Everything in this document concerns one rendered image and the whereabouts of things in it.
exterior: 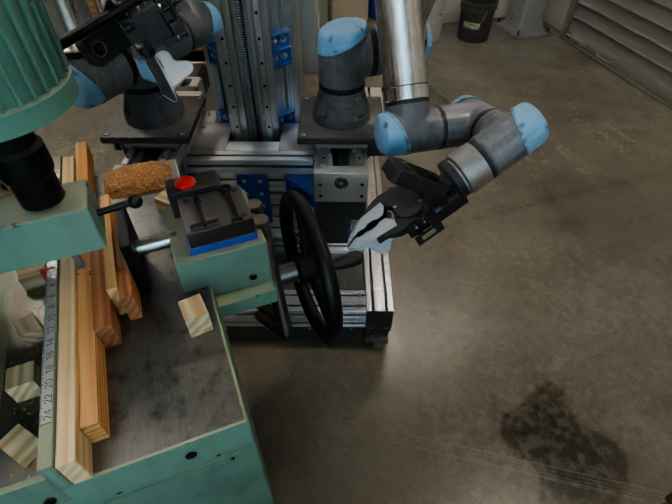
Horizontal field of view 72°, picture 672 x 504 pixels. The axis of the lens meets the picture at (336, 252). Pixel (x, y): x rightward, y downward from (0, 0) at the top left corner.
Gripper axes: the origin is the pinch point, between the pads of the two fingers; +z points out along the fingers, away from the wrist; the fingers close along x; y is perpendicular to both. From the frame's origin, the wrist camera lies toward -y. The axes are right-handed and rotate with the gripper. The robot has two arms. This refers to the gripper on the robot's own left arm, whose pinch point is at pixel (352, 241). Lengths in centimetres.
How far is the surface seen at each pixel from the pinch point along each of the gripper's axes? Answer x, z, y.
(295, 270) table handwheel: 4.5, 11.7, 2.6
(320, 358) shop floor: 34, 41, 81
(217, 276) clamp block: -0.4, 18.8, -12.1
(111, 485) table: -23.5, 36.7, -16.9
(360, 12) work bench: 267, -76, 113
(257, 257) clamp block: -0.4, 12.4, -10.3
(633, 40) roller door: 173, -210, 200
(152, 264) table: 7.4, 27.4, -15.2
